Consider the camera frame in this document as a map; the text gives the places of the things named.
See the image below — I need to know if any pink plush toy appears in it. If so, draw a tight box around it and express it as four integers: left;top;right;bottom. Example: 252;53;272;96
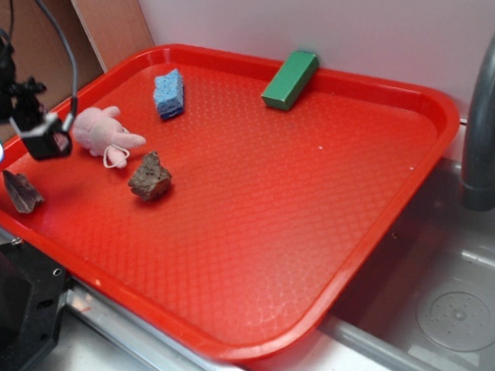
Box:
72;106;146;169

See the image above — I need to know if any brown wood chip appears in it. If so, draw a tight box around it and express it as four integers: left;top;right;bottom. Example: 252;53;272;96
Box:
3;170;45;214

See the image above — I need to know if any red plastic tray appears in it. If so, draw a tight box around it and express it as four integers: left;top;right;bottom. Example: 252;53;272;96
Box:
0;45;460;362

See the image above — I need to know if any blue sponge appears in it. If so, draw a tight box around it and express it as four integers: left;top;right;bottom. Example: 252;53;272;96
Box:
153;69;185;120

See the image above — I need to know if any green rectangular block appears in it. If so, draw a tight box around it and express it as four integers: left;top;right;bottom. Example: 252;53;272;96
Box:
262;51;320;111

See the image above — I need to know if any cardboard panel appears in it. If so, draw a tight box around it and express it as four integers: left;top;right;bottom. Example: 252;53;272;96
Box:
18;0;153;133

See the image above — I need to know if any grey faucet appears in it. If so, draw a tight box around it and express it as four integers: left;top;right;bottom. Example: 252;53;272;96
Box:
460;33;495;211

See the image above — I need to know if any grey sink basin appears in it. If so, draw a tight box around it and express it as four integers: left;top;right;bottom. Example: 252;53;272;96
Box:
321;160;495;371

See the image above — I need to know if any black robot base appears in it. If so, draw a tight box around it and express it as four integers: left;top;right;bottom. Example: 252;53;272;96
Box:
0;242;68;371

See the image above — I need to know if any grey cable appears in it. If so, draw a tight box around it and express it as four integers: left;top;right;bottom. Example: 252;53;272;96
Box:
31;0;85;134

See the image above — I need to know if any brown rock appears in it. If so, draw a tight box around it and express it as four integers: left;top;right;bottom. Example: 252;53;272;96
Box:
128;151;172;202

